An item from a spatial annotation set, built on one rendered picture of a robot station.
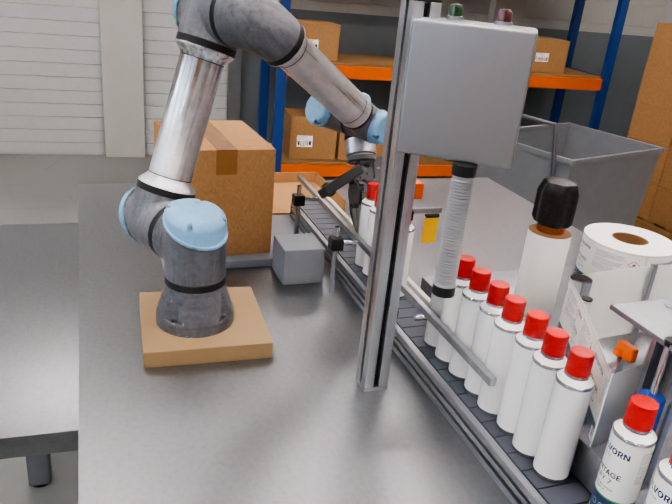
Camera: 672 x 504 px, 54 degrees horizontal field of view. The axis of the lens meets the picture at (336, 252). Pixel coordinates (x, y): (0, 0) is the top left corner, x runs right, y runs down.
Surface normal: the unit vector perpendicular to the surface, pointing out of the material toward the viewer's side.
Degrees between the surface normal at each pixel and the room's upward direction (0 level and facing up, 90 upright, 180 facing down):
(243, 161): 90
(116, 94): 90
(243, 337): 1
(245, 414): 0
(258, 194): 90
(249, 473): 0
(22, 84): 90
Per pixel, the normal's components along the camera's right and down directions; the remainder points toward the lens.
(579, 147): -0.80, 0.11
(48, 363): 0.09, -0.92
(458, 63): -0.26, 0.36
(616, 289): 0.40, 0.40
